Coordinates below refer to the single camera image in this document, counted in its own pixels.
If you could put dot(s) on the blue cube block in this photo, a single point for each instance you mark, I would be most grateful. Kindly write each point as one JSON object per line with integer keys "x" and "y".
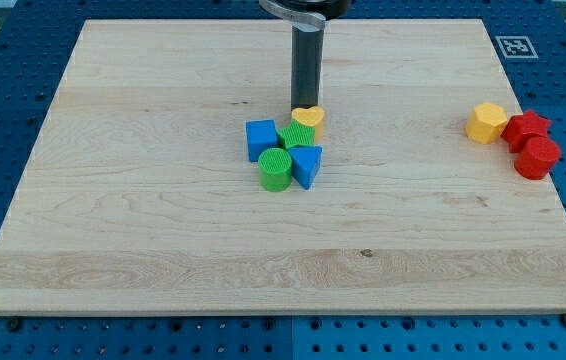
{"x": 260, "y": 135}

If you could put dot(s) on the green star block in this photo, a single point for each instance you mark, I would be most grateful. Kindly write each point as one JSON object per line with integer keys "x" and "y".
{"x": 295, "y": 135}

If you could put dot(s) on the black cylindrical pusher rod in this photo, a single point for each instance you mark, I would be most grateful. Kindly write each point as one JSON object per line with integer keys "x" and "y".
{"x": 307, "y": 49}

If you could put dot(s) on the yellow hexagon block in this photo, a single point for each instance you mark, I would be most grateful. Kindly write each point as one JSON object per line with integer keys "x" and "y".
{"x": 486, "y": 123}

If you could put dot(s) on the red cylinder block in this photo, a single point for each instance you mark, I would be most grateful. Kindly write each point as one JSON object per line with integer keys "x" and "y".
{"x": 537, "y": 158}

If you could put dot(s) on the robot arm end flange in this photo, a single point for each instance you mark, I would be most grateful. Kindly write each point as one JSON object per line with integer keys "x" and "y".
{"x": 306, "y": 15}

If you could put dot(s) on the white fiducial marker tag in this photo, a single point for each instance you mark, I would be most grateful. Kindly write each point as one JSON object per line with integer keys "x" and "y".
{"x": 516, "y": 47}

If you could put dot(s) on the green cylinder block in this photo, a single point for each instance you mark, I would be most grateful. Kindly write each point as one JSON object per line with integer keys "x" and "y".
{"x": 275, "y": 167}

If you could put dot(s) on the blue triangle block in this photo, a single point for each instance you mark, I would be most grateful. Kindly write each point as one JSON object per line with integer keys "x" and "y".
{"x": 306, "y": 162}

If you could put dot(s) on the red star block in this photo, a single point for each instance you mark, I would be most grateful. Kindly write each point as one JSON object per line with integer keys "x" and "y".
{"x": 523, "y": 127}

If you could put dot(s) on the yellow heart block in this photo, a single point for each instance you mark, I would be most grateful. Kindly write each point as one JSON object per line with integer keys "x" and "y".
{"x": 312, "y": 117}

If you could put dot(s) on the wooden board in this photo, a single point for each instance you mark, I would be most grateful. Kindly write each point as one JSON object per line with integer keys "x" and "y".
{"x": 139, "y": 200}

